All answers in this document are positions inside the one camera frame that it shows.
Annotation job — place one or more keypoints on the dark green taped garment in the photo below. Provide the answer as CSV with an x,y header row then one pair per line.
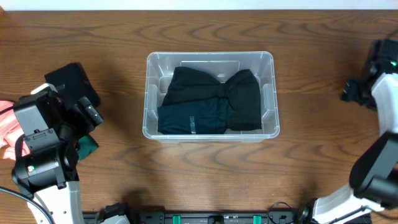
x,y
86,146

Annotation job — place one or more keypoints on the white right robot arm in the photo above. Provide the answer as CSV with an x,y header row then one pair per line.
x,y
372,186

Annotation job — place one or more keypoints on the clear plastic storage bin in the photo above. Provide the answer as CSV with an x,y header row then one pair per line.
x,y
222,65

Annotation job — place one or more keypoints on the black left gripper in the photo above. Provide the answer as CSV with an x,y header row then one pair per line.
x,y
74,116

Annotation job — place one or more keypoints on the pink folded garment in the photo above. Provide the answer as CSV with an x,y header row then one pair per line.
x,y
10,132

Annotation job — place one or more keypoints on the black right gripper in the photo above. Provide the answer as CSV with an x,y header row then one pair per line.
x,y
351,91

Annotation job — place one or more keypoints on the black taped folded garment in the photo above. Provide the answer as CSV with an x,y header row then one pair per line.
x,y
72,83

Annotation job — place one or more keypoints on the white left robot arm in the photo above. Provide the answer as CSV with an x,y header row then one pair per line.
x,y
47,152

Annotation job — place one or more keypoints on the dark navy garment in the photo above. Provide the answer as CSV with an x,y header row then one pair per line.
x,y
208,116

